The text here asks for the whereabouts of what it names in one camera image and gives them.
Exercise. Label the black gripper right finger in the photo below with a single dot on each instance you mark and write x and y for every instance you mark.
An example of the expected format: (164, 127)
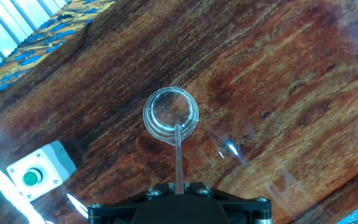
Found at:
(247, 210)

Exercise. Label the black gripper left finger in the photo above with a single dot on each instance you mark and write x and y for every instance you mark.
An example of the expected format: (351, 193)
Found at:
(113, 210)

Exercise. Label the clear glass stirring rod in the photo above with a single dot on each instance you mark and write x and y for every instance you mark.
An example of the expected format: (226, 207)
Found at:
(179, 161)

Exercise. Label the clear glass beaker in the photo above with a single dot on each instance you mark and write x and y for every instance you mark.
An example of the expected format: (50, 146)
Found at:
(151, 124)

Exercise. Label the glossy wood grain mat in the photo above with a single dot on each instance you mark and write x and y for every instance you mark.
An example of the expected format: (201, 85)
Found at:
(244, 93)

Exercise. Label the green button switch box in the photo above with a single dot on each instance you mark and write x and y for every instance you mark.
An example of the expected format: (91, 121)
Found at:
(42, 168)

